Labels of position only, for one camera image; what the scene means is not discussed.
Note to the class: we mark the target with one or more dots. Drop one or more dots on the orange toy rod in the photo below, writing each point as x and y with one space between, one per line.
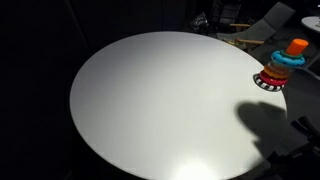
296 47

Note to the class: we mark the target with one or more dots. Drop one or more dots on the black white striped toy base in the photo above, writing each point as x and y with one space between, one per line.
268 84

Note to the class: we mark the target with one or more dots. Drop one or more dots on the grey lounge chair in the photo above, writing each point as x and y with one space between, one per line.
263 29

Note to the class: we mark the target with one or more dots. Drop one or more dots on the dark stand base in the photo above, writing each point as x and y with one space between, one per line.
304 126

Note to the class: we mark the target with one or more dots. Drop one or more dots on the white round side table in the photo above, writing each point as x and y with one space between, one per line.
312 23

